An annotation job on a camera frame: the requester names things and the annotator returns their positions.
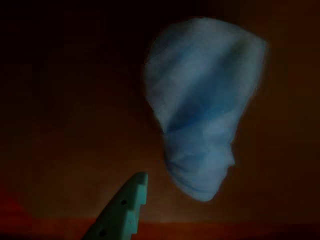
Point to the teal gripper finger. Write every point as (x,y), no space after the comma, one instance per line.
(117,215)

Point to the blue disposable cap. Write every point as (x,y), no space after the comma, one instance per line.
(200,100)

